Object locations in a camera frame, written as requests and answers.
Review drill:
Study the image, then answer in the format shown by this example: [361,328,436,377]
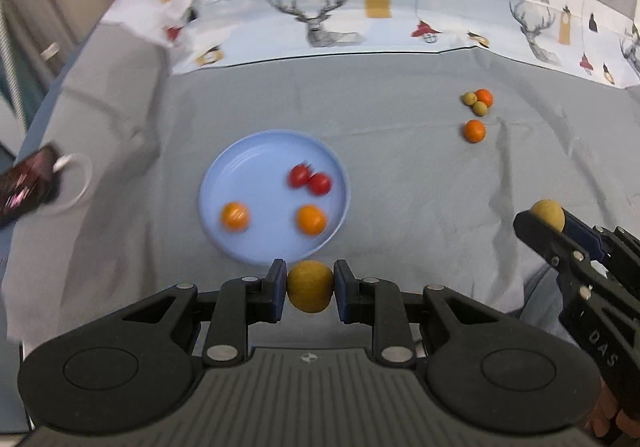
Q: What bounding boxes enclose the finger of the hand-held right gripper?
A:
[514,211,601,300]
[564,210,640,273]

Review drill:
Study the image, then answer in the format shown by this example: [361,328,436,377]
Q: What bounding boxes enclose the plastic orange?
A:
[220,202,250,232]

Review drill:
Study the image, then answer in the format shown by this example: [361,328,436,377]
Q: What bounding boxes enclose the grey trouser leg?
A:
[520,262,571,343]

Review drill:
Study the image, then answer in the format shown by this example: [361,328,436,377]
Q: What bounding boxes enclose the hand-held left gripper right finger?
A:
[333,259,501,368]

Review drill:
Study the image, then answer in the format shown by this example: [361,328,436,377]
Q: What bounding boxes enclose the deer printed bed sheet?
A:
[97,0,640,89]

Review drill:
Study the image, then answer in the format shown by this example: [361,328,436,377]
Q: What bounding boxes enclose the white charging cable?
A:
[50,153,93,215]

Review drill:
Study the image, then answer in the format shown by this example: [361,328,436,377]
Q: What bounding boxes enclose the person's right hand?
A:
[587,384,621,435]

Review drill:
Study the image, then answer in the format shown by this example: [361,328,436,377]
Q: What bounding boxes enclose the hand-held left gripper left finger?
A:
[120,258,288,368]

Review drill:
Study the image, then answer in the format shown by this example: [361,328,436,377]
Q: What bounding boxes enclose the grey cloth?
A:
[0,22,640,358]

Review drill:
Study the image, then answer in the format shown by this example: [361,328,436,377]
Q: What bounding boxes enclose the blue plate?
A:
[198,129,351,264]

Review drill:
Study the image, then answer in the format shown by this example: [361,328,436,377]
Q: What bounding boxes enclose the red cherry tomato with stem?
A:
[288,162,313,189]

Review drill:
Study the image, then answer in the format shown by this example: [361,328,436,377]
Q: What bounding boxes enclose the black smartphone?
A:
[0,142,61,228]

